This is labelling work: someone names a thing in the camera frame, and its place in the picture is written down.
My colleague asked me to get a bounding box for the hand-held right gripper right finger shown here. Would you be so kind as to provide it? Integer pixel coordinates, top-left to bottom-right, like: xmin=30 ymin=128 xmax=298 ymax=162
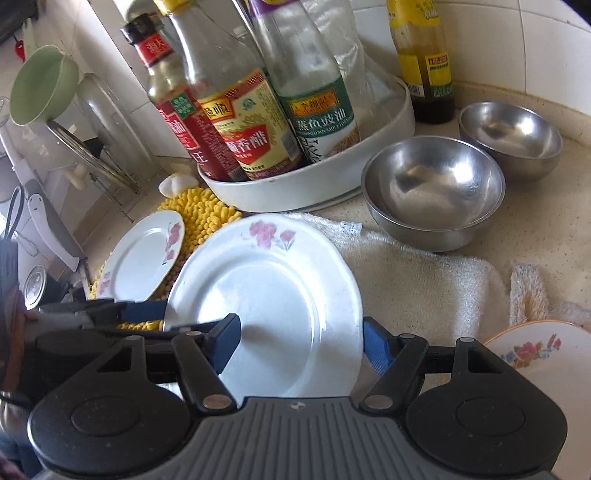
xmin=360 ymin=316 xmax=504 ymax=414

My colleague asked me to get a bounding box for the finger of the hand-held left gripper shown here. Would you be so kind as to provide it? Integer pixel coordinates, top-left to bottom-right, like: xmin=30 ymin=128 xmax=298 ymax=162
xmin=99 ymin=319 xmax=222 ymax=341
xmin=39 ymin=298 xmax=167 ymax=328

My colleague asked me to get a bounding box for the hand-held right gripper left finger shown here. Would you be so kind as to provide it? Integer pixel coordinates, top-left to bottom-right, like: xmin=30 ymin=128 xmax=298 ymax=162
xmin=95 ymin=314 xmax=243 ymax=414

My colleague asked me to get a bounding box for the small white floral plate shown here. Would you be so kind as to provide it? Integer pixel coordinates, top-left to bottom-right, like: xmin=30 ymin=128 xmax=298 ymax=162
xmin=95 ymin=210 xmax=185 ymax=302

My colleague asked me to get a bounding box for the large white floral plate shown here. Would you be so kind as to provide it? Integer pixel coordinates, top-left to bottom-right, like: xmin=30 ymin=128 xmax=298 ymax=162
xmin=163 ymin=213 xmax=365 ymax=398

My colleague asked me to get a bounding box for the stainless steel bowl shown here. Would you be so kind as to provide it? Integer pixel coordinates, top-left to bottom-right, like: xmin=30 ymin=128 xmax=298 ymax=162
xmin=458 ymin=102 xmax=564 ymax=183
xmin=361 ymin=137 xmax=506 ymax=253

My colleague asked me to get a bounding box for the round metal can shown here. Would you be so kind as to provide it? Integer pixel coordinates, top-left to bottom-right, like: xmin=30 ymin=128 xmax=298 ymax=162
xmin=22 ymin=265 xmax=48 ymax=311

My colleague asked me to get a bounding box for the cream towel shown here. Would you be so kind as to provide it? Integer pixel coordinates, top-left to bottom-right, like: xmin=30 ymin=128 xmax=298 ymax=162
xmin=281 ymin=212 xmax=511 ymax=363

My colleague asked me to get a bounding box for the yellow chenille mat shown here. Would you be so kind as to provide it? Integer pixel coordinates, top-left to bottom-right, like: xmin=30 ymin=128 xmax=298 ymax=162
xmin=90 ymin=187 xmax=243 ymax=333

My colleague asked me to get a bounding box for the garlic bulb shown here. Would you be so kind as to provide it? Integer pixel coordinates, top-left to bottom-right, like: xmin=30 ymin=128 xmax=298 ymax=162
xmin=158 ymin=172 xmax=192 ymax=198

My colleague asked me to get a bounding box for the white round tray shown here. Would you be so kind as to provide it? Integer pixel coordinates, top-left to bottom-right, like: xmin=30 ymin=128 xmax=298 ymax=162
xmin=198 ymin=76 xmax=416 ymax=214

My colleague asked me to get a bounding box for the fluffy cream cloth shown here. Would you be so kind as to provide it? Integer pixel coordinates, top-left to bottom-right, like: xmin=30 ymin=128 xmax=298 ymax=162
xmin=510 ymin=262 xmax=591 ymax=330

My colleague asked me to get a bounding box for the white floral bowl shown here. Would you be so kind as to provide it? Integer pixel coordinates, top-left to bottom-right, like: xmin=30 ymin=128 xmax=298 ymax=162
xmin=482 ymin=319 xmax=591 ymax=462

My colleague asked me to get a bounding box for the glass pot lid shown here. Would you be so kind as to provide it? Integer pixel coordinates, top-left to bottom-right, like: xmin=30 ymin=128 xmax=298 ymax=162
xmin=46 ymin=73 xmax=154 ymax=195

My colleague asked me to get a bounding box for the red yellow label vinegar bottle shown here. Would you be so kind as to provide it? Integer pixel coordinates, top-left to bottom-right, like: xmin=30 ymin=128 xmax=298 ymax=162
xmin=154 ymin=0 xmax=308 ymax=182

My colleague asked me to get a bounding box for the red cap sauce bottle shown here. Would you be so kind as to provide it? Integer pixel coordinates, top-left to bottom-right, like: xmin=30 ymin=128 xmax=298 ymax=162
xmin=121 ymin=13 xmax=236 ymax=183

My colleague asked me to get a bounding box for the green label sauce bottle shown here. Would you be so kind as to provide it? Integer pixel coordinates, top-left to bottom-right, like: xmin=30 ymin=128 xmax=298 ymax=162
xmin=249 ymin=0 xmax=361 ymax=164

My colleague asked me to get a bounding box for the green bowl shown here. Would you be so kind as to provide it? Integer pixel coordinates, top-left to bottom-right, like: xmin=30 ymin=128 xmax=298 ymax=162
xmin=10 ymin=45 xmax=80 ymax=126

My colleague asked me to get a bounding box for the clear plastic bag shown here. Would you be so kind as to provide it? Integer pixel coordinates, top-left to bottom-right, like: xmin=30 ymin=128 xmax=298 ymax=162
xmin=318 ymin=0 xmax=408 ymax=139

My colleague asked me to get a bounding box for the yellow label oil bottle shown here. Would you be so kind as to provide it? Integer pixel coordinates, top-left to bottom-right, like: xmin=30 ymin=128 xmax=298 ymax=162
xmin=387 ymin=0 xmax=457 ymax=125

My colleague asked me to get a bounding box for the white handle kitchen knife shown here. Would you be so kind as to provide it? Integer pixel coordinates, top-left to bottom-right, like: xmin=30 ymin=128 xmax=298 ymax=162
xmin=27 ymin=194 xmax=89 ymax=274

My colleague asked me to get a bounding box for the black cable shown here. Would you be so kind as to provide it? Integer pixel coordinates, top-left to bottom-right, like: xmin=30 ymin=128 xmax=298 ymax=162
xmin=4 ymin=186 xmax=25 ymax=241

